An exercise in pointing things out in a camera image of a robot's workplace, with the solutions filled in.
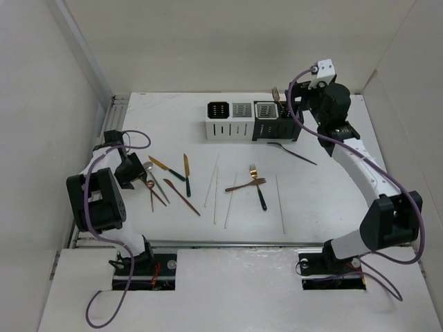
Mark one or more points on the gold fork green handle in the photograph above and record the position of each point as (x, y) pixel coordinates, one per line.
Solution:
(254, 176)

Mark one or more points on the rose gold metal fork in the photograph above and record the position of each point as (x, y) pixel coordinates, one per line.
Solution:
(277, 99)

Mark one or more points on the black metal fork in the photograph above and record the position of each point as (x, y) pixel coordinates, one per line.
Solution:
(280, 146)

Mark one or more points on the black utensil holder frame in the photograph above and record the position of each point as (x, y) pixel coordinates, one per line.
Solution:
(278, 129)

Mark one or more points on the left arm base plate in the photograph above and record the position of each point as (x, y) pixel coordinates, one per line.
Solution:
(156, 275)

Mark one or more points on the rose gold spoon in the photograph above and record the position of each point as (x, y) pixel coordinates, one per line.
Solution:
(150, 184)

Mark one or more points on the black slotted insert bin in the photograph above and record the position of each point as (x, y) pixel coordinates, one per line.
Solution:
(284, 110)

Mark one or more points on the white slotted insert bin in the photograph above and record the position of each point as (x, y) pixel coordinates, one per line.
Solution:
(266, 111)

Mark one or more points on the black insert bin left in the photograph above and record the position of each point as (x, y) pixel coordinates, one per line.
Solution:
(218, 110)

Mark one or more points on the silver metal spoon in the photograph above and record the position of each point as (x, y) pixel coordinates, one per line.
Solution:
(148, 168)

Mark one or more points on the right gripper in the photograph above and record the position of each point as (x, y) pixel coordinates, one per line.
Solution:
(301, 90)

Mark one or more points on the aluminium rail front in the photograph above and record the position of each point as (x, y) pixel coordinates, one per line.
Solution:
(88, 242)

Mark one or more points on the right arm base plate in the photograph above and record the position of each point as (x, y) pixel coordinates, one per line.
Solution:
(318, 275)

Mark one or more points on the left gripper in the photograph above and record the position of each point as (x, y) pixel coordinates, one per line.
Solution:
(137, 173)

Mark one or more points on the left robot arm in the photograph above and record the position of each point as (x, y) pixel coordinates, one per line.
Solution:
(97, 203)

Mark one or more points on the gold knife green handle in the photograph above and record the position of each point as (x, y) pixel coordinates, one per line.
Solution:
(187, 174)
(164, 167)

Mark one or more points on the white utensil holder frame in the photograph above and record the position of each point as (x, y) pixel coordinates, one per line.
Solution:
(230, 129)

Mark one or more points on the brown wooden fork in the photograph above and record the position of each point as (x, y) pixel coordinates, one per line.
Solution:
(245, 185)

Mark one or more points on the white chopstick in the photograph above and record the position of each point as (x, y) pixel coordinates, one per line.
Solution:
(280, 205)
(216, 195)
(211, 181)
(230, 202)

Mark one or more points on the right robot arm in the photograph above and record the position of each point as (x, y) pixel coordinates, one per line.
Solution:
(394, 215)

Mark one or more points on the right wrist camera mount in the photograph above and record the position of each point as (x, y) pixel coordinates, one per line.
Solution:
(324, 73)

